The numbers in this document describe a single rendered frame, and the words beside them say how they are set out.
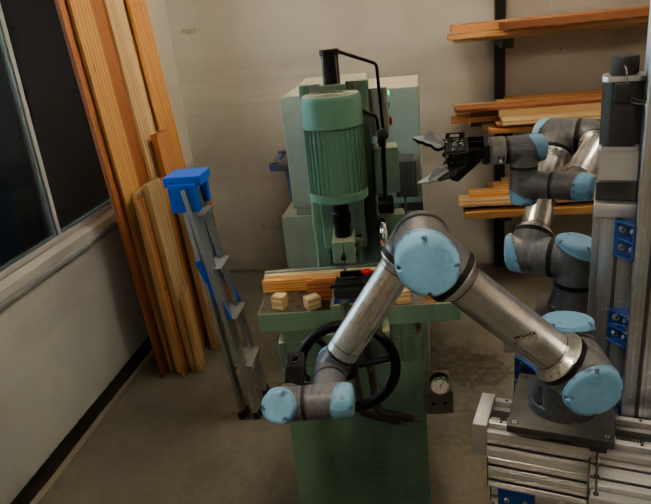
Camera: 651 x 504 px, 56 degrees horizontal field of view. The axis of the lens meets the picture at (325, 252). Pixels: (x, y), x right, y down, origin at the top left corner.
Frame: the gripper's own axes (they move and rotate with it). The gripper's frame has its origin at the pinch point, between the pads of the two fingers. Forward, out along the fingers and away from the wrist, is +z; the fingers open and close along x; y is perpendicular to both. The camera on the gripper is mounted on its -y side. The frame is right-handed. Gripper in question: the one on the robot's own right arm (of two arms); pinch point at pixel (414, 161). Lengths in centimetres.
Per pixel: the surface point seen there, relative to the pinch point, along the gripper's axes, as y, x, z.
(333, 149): 2.8, -4.4, 22.3
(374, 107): -17.1, -34.2, 9.6
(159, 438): -134, 48, 117
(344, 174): -2.6, 0.7, 19.8
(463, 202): -178, -89, -41
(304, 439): -59, 64, 40
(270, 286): -35, 20, 47
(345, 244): -21.6, 13.4, 21.5
